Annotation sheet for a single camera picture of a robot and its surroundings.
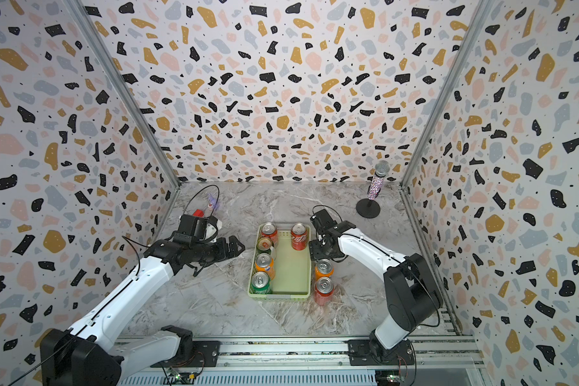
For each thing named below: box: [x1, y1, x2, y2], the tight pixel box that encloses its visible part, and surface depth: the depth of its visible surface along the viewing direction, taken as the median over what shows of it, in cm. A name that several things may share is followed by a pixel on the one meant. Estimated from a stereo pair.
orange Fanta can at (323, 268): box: [315, 258, 335, 281], surface depth 83 cm
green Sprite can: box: [250, 271, 272, 295], surface depth 80 cm
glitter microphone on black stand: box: [356, 160, 391, 219], surface depth 111 cm
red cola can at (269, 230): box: [261, 221, 280, 247], surface depth 93 cm
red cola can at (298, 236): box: [291, 221, 308, 251], surface depth 94 cm
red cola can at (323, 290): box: [313, 276, 335, 307], surface depth 79 cm
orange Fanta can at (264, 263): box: [254, 252, 276, 281], surface depth 84 cm
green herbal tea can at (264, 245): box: [256, 237, 273, 255], surface depth 88 cm
